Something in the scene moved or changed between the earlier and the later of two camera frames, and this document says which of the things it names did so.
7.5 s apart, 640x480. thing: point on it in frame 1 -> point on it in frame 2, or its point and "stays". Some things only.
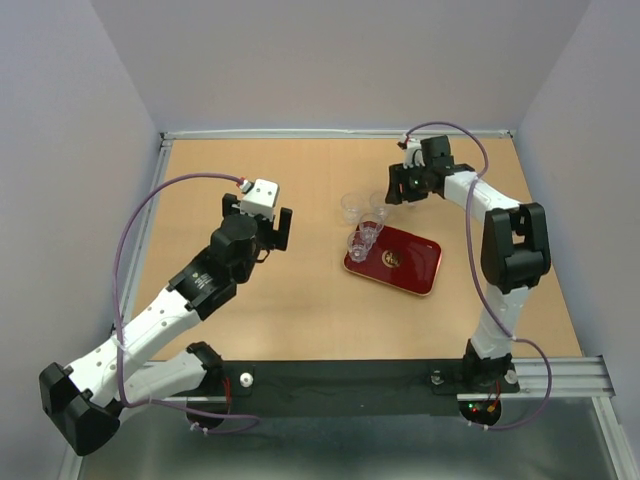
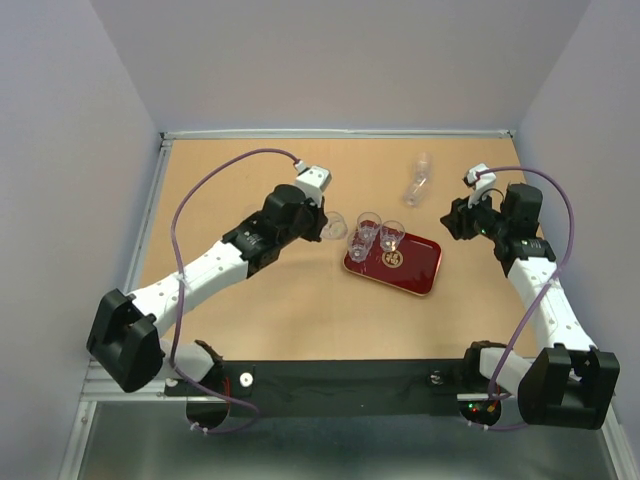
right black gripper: [397, 174] -> [454, 220]
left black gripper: [276, 238] -> [319, 219]
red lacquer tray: [400, 260] stays
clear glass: [358, 246] stays
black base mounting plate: [351, 388] stays
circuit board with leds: [481, 412] stays
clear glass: [378, 202] -> [391, 234]
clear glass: [370, 225] stays
